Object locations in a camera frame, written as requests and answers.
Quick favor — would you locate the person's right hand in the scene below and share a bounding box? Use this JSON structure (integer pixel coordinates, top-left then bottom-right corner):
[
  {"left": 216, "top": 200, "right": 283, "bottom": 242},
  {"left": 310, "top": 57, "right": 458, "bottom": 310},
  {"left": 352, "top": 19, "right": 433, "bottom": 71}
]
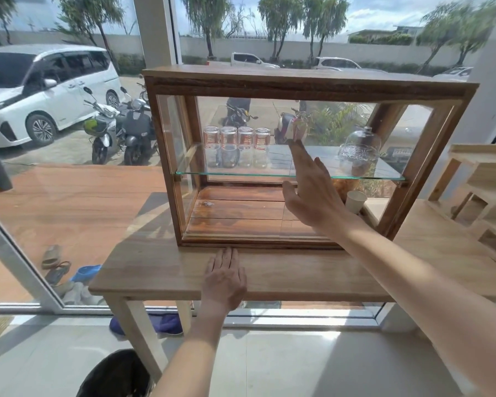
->
[{"left": 282, "top": 139, "right": 357, "bottom": 241}]

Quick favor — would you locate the person's left hand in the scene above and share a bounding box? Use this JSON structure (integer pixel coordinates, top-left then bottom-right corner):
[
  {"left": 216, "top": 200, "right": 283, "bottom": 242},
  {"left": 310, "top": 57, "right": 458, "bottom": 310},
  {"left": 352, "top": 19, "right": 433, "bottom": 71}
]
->
[{"left": 199, "top": 246, "right": 248, "bottom": 316}]

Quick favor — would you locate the person's left forearm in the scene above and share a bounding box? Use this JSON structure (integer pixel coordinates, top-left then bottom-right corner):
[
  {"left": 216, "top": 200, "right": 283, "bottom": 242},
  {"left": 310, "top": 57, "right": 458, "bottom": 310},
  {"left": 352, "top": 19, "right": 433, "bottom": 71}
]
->
[{"left": 152, "top": 304, "right": 233, "bottom": 397}]

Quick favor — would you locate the person's right forearm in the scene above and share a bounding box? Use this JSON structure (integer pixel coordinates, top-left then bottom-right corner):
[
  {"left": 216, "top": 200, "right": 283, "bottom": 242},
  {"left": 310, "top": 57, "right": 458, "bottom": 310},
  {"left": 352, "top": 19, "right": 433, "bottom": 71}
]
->
[{"left": 338, "top": 221, "right": 496, "bottom": 397}]

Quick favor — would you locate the glass cabinet shelf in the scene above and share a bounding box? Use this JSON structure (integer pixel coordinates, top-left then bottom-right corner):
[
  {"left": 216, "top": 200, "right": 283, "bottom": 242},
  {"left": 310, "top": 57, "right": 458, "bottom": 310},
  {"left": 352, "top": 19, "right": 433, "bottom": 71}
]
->
[{"left": 174, "top": 142, "right": 406, "bottom": 181}]

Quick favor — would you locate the printed glass tumbler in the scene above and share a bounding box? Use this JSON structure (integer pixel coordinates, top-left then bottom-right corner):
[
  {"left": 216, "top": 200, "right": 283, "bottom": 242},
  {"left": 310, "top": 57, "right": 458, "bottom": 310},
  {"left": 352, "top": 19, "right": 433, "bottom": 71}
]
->
[
  {"left": 220, "top": 126, "right": 238, "bottom": 169},
  {"left": 203, "top": 126, "right": 221, "bottom": 168},
  {"left": 253, "top": 127, "right": 272, "bottom": 169},
  {"left": 237, "top": 126, "right": 255, "bottom": 168}
]

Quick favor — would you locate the light wooden table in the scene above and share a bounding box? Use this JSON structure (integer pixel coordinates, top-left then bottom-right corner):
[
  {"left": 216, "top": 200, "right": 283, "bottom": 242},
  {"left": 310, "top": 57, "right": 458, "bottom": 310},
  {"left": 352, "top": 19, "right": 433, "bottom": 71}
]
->
[{"left": 88, "top": 192, "right": 496, "bottom": 382}]

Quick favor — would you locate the white paper cup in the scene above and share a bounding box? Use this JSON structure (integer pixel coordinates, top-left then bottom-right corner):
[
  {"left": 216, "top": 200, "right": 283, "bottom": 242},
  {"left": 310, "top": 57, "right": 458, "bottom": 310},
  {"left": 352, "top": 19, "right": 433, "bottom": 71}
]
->
[{"left": 345, "top": 190, "right": 369, "bottom": 215}]

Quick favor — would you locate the red scooter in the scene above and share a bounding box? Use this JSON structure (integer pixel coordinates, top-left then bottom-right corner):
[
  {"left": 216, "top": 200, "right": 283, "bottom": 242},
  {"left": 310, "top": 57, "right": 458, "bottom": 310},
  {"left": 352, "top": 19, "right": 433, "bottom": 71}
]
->
[{"left": 274, "top": 109, "right": 311, "bottom": 145}]

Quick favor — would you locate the blue cloth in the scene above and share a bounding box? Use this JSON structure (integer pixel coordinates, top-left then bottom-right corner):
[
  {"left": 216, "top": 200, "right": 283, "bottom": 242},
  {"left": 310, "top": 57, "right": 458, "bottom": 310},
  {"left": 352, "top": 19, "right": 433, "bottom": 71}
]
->
[{"left": 109, "top": 313, "right": 184, "bottom": 336}]

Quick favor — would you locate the clear glass dome cover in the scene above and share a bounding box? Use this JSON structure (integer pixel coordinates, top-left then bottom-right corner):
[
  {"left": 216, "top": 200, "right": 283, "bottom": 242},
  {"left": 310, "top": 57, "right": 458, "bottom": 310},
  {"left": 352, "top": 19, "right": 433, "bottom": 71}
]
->
[{"left": 338, "top": 127, "right": 382, "bottom": 178}]

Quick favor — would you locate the green palm plant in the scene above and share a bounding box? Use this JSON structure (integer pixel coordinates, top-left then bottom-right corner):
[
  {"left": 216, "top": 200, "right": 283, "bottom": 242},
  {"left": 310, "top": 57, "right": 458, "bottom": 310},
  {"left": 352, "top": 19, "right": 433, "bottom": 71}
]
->
[{"left": 309, "top": 102, "right": 378, "bottom": 146}]

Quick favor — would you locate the black motorcycle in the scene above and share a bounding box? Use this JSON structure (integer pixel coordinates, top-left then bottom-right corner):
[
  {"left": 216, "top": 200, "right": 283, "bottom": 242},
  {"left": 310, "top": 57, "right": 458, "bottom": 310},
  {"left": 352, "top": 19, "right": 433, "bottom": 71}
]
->
[{"left": 222, "top": 98, "right": 259, "bottom": 129}]

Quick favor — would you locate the wooden glass display cabinet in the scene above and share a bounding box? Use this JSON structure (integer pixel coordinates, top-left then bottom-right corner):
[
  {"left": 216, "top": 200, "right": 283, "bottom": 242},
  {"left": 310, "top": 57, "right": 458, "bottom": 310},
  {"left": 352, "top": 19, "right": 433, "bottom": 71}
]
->
[{"left": 142, "top": 65, "right": 479, "bottom": 249}]

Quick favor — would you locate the blue slipper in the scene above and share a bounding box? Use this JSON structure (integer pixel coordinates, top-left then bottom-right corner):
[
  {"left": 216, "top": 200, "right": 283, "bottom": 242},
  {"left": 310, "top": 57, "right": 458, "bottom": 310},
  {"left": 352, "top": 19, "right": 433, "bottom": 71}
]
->
[{"left": 70, "top": 264, "right": 102, "bottom": 284}]

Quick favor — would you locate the white car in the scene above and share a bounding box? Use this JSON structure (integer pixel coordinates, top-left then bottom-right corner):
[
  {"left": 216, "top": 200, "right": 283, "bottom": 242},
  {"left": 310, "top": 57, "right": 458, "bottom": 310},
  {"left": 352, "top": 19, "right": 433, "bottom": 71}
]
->
[{"left": 312, "top": 57, "right": 387, "bottom": 73}]

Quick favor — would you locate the white pickup truck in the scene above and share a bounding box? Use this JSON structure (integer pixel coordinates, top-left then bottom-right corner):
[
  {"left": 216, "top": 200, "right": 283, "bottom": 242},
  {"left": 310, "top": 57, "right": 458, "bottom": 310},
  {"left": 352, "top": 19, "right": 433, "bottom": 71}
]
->
[{"left": 207, "top": 52, "right": 281, "bottom": 69}]

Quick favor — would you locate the black trash bin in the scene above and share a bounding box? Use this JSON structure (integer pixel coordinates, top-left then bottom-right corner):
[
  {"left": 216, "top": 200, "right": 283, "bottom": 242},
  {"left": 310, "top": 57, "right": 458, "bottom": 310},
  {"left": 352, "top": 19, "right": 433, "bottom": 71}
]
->
[{"left": 76, "top": 348, "right": 154, "bottom": 397}]

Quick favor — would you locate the dark grey scooter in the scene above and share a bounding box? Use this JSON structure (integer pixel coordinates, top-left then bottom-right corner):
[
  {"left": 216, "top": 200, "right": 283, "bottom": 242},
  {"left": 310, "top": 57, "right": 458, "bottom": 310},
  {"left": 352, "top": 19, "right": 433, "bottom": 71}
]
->
[{"left": 119, "top": 87, "right": 160, "bottom": 166}]

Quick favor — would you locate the grey sandal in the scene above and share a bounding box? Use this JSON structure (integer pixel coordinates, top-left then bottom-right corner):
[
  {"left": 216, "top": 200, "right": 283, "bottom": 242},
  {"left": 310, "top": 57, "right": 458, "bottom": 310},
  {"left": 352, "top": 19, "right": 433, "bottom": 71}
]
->
[{"left": 44, "top": 261, "right": 72, "bottom": 286}]

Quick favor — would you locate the brown sandal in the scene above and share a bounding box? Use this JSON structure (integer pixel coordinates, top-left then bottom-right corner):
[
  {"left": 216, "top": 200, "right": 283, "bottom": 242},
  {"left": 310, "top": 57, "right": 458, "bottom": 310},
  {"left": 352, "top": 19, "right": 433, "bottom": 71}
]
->
[{"left": 41, "top": 245, "right": 63, "bottom": 269}]

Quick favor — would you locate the green tree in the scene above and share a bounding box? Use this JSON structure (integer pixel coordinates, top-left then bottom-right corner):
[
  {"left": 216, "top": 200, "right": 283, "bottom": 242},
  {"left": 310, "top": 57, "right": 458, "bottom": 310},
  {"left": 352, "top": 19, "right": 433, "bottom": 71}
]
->
[
  {"left": 181, "top": 0, "right": 233, "bottom": 59},
  {"left": 257, "top": 0, "right": 351, "bottom": 63},
  {"left": 415, "top": 0, "right": 496, "bottom": 76},
  {"left": 51, "top": 0, "right": 125, "bottom": 48}
]

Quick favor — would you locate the white scooter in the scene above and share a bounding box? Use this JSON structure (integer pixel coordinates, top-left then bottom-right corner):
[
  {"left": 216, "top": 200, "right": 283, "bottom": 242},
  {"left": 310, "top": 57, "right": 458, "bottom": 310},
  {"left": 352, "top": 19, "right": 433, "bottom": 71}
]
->
[{"left": 82, "top": 87, "right": 123, "bottom": 165}]

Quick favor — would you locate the light wooden stepped rack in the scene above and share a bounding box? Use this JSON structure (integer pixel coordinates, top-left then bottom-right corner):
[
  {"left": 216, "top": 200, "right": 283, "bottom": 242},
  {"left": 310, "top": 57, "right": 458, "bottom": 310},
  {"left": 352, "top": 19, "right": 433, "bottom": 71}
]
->
[{"left": 427, "top": 143, "right": 496, "bottom": 265}]

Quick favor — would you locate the silver car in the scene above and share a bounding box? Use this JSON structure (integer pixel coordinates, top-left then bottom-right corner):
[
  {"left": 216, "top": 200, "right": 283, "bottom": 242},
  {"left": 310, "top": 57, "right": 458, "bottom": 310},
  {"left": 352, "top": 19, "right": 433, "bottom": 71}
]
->
[{"left": 432, "top": 66, "right": 474, "bottom": 81}]

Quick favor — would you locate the white minivan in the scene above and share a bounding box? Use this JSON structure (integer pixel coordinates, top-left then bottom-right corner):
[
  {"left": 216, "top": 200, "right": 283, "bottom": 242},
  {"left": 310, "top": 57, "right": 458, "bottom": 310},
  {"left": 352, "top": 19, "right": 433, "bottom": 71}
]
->
[{"left": 0, "top": 44, "right": 123, "bottom": 149}]

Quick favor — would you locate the grey perimeter wall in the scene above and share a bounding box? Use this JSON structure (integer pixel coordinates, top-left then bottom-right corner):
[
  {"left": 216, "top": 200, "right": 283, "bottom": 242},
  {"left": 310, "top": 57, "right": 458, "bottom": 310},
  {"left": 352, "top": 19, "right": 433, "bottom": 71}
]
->
[{"left": 0, "top": 30, "right": 482, "bottom": 67}]

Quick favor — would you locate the white window frame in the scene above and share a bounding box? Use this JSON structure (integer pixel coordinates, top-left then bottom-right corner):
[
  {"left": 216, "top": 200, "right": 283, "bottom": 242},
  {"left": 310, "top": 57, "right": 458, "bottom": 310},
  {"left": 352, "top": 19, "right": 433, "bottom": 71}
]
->
[{"left": 0, "top": 0, "right": 496, "bottom": 329}]

